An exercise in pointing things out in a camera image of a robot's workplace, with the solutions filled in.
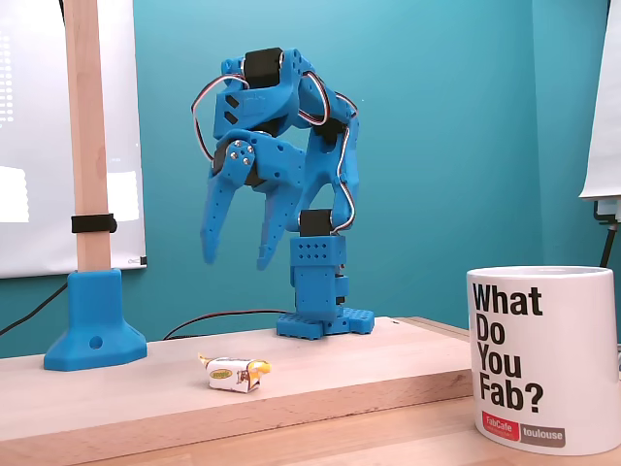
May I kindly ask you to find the white yellow sweet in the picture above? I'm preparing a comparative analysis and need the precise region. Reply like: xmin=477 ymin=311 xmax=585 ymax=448
xmin=197 ymin=352 xmax=274 ymax=395

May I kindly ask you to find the white printed ceramic mug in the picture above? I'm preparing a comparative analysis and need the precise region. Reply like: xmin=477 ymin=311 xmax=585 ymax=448
xmin=466 ymin=265 xmax=621 ymax=457

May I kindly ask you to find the blue printed stand base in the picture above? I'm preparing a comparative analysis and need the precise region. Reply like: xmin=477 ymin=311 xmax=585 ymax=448
xmin=43 ymin=268 xmax=148 ymax=373

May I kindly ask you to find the raised light wooden board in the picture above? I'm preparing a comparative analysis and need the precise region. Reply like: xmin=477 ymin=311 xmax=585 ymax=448
xmin=0 ymin=316 xmax=474 ymax=444

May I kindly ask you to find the white flipchart paper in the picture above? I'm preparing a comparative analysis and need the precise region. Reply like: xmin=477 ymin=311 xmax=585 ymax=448
xmin=577 ymin=0 xmax=621 ymax=202

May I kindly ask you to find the red black power cable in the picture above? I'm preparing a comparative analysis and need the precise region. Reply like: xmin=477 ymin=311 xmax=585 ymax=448
xmin=162 ymin=309 xmax=298 ymax=341

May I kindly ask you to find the black strap on post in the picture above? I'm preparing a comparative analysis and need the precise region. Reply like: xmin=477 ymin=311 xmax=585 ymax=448
xmin=71 ymin=213 xmax=118 ymax=236

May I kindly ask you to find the wooden stand post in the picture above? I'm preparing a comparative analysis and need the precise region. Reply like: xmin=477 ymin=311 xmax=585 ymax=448
xmin=62 ymin=0 xmax=114 ymax=273

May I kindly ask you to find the thin black cable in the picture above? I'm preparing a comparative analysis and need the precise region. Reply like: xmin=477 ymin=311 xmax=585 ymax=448
xmin=0 ymin=281 xmax=70 ymax=337

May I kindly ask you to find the flipchart stand frame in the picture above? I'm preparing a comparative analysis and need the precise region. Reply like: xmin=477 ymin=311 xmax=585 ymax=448
xmin=593 ymin=197 xmax=621 ymax=269

